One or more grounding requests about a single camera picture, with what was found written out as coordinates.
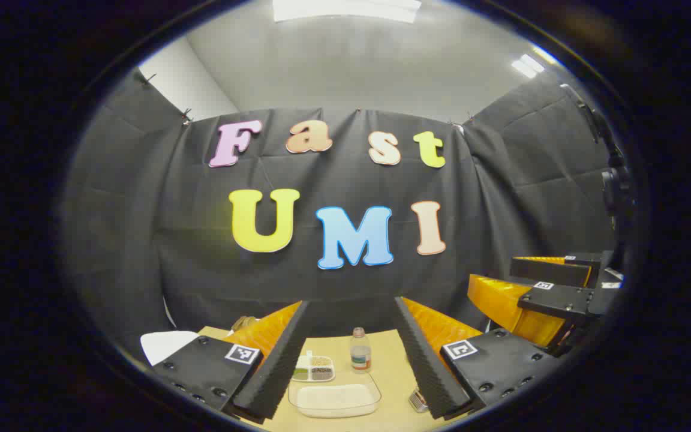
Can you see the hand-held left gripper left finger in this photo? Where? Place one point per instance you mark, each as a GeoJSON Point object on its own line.
{"type": "Point", "coordinates": [279, 366]}

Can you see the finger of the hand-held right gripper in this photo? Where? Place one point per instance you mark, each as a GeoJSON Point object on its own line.
{"type": "Point", "coordinates": [552, 271]}
{"type": "Point", "coordinates": [552, 300]}

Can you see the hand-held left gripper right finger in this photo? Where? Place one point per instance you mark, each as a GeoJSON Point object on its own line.
{"type": "Point", "coordinates": [426, 366]}

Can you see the clear tray of rice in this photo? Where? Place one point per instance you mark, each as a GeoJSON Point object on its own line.
{"type": "Point", "coordinates": [335, 397]}

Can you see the white rice cooker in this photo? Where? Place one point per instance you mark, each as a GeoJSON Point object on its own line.
{"type": "Point", "coordinates": [165, 345]}

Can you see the divided dish of grains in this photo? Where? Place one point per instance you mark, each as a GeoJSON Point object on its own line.
{"type": "Point", "coordinates": [314, 369]}

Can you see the brown bread slice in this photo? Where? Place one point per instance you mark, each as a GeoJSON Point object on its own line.
{"type": "Point", "coordinates": [243, 324]}

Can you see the clear plastic bottle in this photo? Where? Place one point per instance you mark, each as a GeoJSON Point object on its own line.
{"type": "Point", "coordinates": [360, 354]}

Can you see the black tripod stand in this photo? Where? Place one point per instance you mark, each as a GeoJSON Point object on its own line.
{"type": "Point", "coordinates": [612, 174]}

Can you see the black backdrop cloth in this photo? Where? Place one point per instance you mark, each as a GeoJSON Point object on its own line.
{"type": "Point", "coordinates": [141, 240]}

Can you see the small ceiling light panel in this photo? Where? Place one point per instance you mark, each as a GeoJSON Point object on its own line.
{"type": "Point", "coordinates": [528, 65]}

